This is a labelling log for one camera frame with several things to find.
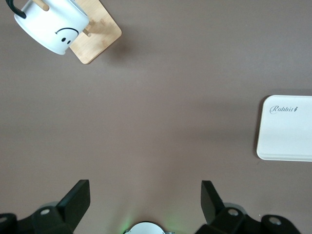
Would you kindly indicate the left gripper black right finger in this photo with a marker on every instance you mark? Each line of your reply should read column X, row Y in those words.
column 214, row 212

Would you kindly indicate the cream plastic tray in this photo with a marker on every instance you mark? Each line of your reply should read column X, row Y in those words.
column 285, row 136

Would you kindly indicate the wooden cup rack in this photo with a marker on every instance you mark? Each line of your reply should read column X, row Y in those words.
column 100, row 39

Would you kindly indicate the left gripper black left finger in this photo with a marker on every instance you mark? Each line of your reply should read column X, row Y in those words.
column 70, row 207

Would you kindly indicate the brown table mat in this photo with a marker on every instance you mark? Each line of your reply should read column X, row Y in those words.
column 156, row 97

